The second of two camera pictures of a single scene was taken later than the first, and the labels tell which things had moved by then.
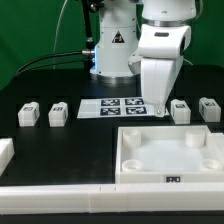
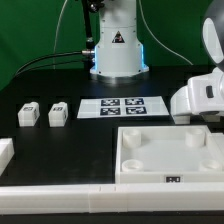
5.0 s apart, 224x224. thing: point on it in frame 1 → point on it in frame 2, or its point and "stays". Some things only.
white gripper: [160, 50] → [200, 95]
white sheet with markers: [115, 107] stays
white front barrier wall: [112, 198] stays
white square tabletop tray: [167, 154] stays
